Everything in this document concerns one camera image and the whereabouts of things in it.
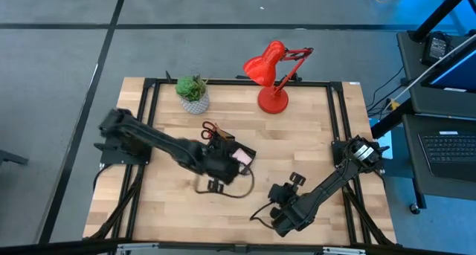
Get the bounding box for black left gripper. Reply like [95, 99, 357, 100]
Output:
[202, 139, 254, 186]

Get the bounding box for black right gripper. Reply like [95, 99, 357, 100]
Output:
[267, 183, 299, 238]

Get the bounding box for pink sticky note pad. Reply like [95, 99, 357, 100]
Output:
[231, 147, 254, 167]

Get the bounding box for black mesh desk organizer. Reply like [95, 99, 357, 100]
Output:
[202, 126, 257, 174]

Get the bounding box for red and black scissors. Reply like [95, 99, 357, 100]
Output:
[200, 120, 218, 141]

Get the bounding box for red desk lamp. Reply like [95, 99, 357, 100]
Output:
[242, 40, 315, 114]

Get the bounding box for potted green succulent plant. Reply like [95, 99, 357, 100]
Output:
[175, 74, 210, 115]

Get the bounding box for silver aluminium extrusion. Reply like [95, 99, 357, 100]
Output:
[116, 242, 160, 255]
[321, 246, 367, 255]

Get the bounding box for black diagonal desk leg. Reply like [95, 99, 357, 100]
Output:
[371, 97, 416, 137]

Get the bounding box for black laptop desk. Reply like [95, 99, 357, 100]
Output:
[401, 113, 476, 202]

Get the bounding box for black laptop keyboard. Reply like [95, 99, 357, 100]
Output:
[416, 129, 476, 184]

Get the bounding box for black monitor desk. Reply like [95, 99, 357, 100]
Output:
[396, 28, 476, 119]

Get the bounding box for white rod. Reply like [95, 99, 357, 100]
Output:
[382, 42, 476, 113]

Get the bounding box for grey chair leg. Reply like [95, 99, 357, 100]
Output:
[0, 149, 30, 167]

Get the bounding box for black power adapter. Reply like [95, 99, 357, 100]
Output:
[420, 30, 454, 67]

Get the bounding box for black computer monitor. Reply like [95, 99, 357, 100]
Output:
[421, 34, 476, 94]

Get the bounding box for black diagonal stand pole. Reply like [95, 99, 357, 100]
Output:
[408, 0, 476, 43]

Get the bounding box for black right camera cable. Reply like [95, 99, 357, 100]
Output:
[249, 201, 278, 230]

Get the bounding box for black camera cable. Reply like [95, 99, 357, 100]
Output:
[194, 165, 256, 199]
[249, 201, 278, 230]

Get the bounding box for black left camera cable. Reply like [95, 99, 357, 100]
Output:
[194, 165, 256, 199]

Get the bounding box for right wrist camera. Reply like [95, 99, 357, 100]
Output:
[289, 171, 307, 187]

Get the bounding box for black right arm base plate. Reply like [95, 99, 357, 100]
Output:
[331, 139, 386, 170]

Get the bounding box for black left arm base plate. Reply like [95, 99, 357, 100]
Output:
[94, 135, 152, 166]

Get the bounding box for black overhead frame bar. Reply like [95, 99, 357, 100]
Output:
[0, 238, 476, 255]

